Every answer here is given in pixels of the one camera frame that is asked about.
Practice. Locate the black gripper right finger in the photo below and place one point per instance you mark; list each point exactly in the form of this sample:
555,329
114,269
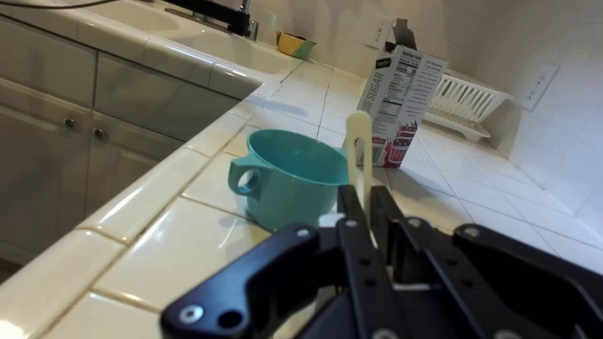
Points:
453,263

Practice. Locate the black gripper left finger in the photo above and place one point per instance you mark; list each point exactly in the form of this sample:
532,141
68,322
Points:
364,269

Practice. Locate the white plastic spoon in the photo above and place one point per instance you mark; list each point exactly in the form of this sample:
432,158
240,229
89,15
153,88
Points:
359,150

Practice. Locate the teal plastic cup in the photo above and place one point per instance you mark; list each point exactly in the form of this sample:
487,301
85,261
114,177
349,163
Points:
289,180

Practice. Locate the white dish rack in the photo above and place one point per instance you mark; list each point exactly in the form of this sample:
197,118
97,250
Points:
468,99

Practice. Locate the granulated sugar box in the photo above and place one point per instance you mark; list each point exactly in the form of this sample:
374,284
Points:
402,105

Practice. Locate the yellow green sponge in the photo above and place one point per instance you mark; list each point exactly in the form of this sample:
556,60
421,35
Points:
294,45

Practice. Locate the white base cabinet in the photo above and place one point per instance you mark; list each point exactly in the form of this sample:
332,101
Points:
50,156

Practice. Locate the white wall outlet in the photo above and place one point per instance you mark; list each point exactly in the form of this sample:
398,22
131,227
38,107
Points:
536,86

